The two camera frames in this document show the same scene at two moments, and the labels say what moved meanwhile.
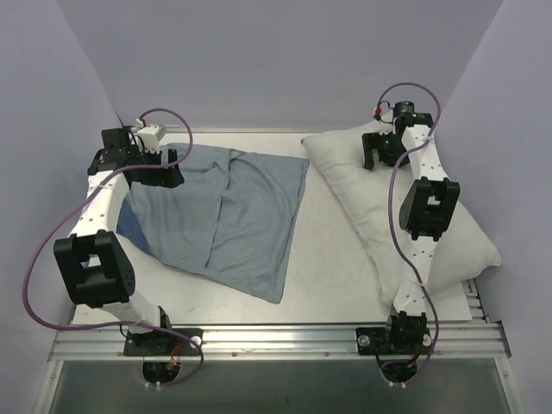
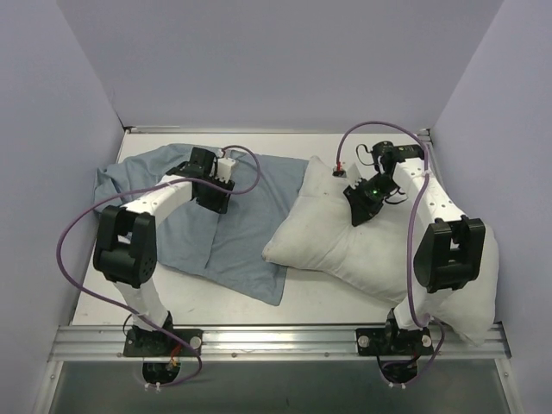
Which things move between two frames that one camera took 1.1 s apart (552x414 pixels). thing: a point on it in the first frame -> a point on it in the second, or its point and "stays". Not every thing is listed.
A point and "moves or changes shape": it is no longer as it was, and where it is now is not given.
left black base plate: [160, 343] stays
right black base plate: [375, 341] stays
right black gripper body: [373, 144] -> [360, 206]
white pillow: [469, 251] moves or changes shape
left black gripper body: [157, 168] -> [214, 197]
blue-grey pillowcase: [231, 220] stays
